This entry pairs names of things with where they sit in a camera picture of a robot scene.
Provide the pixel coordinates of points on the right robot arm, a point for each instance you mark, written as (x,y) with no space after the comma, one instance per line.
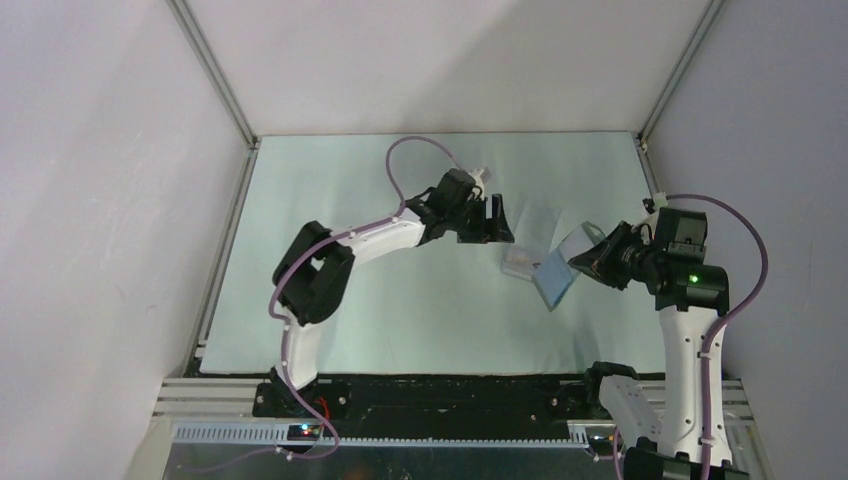
(688,440)

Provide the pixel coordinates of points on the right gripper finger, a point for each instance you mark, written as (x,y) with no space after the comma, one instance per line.
(601,273)
(601,246)

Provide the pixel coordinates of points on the aluminium frame post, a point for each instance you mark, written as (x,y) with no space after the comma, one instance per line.
(682,65)
(189,24)

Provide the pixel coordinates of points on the right aluminium frame post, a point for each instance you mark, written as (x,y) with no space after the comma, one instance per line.
(682,65)

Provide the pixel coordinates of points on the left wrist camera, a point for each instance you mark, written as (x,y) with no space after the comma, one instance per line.
(480,176)

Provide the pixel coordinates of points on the controller board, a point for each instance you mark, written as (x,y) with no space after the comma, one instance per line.
(304,432)
(600,447)

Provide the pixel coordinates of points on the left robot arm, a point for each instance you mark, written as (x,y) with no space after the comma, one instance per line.
(312,277)

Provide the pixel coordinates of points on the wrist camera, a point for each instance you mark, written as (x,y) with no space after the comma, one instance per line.
(480,176)
(653,204)

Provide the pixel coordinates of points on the clear acrylic card holder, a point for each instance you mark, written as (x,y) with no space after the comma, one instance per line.
(535,224)

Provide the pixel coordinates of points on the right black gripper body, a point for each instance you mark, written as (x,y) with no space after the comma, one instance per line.
(636,255)

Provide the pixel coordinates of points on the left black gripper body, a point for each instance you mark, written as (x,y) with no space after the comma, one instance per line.
(469,217)

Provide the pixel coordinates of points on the right controller board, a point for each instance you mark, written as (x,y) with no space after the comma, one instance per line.
(600,447)

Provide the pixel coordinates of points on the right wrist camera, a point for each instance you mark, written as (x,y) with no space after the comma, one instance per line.
(653,204)

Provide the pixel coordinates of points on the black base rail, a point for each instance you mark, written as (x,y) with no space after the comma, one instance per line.
(454,407)

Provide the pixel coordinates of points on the blue card wallet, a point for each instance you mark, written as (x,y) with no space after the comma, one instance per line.
(553,277)

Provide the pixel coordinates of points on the white slotted cable duct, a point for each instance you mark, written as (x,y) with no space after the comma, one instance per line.
(282,435)

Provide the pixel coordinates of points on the stack of VIP cards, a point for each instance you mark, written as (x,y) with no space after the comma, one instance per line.
(521,262)

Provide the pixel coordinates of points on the left aluminium frame post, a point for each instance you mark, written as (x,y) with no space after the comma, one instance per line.
(189,24)

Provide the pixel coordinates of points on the left controller board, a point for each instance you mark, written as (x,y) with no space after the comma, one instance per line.
(304,432)

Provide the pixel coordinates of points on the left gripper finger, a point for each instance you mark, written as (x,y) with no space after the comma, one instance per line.
(498,224)
(485,236)

